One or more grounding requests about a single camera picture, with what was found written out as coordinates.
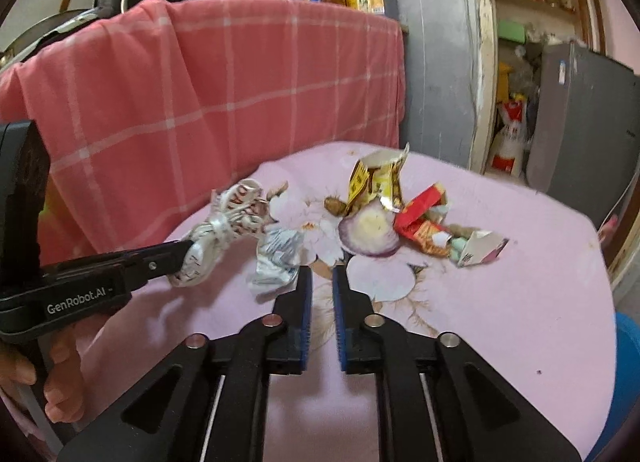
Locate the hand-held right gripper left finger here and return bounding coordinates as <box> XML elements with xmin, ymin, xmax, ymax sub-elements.
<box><xmin>59</xmin><ymin>266</ymin><xmax>314</xmax><ymax>462</ymax></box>

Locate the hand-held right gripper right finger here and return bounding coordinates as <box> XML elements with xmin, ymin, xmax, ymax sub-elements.
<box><xmin>332</xmin><ymin>265</ymin><xmax>583</xmax><ymax>462</ymax></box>

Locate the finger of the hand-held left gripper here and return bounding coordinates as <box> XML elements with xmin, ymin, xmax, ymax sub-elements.
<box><xmin>121</xmin><ymin>239</ymin><xmax>197</xmax><ymax>294</ymax></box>

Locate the silver wrapper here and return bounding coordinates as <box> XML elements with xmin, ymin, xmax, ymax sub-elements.
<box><xmin>247</xmin><ymin>227</ymin><xmax>307</xmax><ymax>299</ymax></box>

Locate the white red-print wrapper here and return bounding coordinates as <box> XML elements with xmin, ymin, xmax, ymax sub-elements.
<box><xmin>167</xmin><ymin>177</ymin><xmax>276</xmax><ymax>289</ymax></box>

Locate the halved purple onion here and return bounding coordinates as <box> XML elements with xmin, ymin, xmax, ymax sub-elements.
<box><xmin>338</xmin><ymin>197</ymin><xmax>402</xmax><ymax>258</ymax></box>

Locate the mint green white scrap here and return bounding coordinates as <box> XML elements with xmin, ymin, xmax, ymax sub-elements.
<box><xmin>447</xmin><ymin>235</ymin><xmax>469</xmax><ymax>263</ymax></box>

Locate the blue plastic basin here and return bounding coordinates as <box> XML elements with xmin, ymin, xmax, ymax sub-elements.
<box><xmin>582</xmin><ymin>312</ymin><xmax>640</xmax><ymax>462</ymax></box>

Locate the person's left hand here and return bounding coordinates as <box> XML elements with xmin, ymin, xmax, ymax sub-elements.
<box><xmin>0</xmin><ymin>328</ymin><xmax>87</xmax><ymax>424</ymax></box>

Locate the red snack wrapper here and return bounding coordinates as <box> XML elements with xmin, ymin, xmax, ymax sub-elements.
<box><xmin>393</xmin><ymin>183</ymin><xmax>453</xmax><ymax>258</ymax></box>

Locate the yellow crumpled snack packet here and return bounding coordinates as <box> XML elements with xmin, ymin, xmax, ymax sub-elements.
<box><xmin>325</xmin><ymin>142</ymin><xmax>412</xmax><ymax>217</ymax></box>

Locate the pink floral tablecloth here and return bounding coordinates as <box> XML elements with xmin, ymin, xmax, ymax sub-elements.
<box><xmin>65</xmin><ymin>141</ymin><xmax>617</xmax><ymax>462</ymax></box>

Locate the dark frying pan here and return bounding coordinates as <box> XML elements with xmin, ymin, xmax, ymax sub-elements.
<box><xmin>0</xmin><ymin>7</ymin><xmax>108</xmax><ymax>68</ymax></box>

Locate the pink checked cloth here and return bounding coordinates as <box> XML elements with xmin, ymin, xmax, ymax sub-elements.
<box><xmin>0</xmin><ymin>0</ymin><xmax>407</xmax><ymax>263</ymax></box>

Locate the red white sack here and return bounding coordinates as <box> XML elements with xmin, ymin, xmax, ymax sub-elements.
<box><xmin>490</xmin><ymin>97</ymin><xmax>531</xmax><ymax>177</ymax></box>

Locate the grey refrigerator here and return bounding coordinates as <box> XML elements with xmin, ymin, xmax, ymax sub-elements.
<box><xmin>525</xmin><ymin>41</ymin><xmax>640</xmax><ymax>233</ymax></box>

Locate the green box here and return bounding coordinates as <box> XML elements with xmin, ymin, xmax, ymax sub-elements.
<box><xmin>498</xmin><ymin>20</ymin><xmax>527</xmax><ymax>43</ymax></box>

